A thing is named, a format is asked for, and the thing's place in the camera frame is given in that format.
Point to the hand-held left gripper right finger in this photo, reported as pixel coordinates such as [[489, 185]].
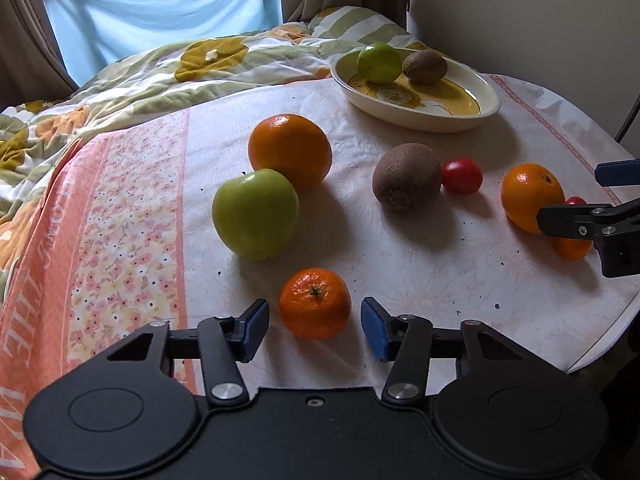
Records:
[[374, 322]]

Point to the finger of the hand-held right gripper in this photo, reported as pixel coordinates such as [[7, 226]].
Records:
[[562, 220], [617, 172]]

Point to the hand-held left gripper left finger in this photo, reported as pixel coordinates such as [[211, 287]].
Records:
[[255, 325]]

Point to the red tomato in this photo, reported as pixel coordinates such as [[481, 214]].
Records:
[[461, 176], [575, 201]]

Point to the small mandarin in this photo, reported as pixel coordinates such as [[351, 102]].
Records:
[[315, 305], [571, 248]]

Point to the orange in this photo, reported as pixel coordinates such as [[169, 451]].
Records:
[[290, 150], [530, 195]]

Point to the green apple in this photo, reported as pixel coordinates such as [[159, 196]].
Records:
[[255, 215], [378, 63]]

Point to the brown kiwi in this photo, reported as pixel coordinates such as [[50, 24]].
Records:
[[406, 175], [424, 66]]

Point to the cream oval bowl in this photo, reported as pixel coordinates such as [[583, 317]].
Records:
[[430, 110]]

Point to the white cloth with pink band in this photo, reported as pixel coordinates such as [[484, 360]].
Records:
[[425, 260]]

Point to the floral quilt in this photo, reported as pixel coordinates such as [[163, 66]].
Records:
[[150, 75]]

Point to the light blue curtain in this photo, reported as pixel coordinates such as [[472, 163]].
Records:
[[165, 10]]

